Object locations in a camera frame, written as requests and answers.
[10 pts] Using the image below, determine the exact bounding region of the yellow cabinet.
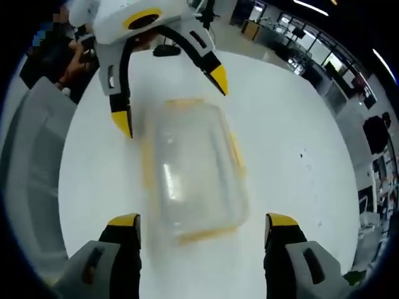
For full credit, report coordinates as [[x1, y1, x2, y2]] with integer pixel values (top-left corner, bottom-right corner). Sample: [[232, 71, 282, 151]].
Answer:
[[241, 19, 261, 40]]

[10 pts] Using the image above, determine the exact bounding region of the grey chair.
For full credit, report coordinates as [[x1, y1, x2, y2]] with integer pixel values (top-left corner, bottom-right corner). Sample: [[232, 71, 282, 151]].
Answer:
[[0, 77, 79, 262]]

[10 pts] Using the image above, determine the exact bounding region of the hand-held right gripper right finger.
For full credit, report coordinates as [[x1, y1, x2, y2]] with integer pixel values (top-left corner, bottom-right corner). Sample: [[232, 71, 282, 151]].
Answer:
[[264, 212, 353, 299]]

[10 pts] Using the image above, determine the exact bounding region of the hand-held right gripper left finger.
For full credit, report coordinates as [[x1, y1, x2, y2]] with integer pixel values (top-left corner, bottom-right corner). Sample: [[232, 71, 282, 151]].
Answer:
[[60, 213, 143, 299]]

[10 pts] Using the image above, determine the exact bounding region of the black oval object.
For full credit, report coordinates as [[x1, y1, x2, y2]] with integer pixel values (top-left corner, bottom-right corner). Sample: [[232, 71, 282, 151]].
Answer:
[[152, 45, 183, 58]]

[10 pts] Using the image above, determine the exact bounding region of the clear container with yellow buckles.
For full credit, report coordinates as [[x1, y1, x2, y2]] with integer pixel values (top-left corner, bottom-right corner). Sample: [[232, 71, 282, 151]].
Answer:
[[140, 98, 251, 247]]

